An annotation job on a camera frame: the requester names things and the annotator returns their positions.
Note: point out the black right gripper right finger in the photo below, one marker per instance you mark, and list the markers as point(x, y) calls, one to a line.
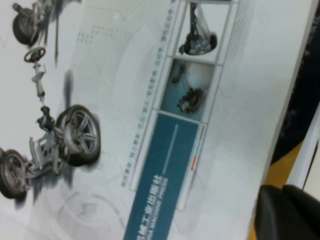
point(307, 215)

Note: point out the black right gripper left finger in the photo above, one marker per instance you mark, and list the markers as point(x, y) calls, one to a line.
point(270, 215)

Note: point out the white car suspension book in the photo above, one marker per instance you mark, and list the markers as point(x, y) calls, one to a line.
point(225, 100)

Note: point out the white book orange edge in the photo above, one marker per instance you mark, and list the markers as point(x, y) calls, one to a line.
point(305, 162)

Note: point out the dark robotics book orange print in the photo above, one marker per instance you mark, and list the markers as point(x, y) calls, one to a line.
point(300, 100)

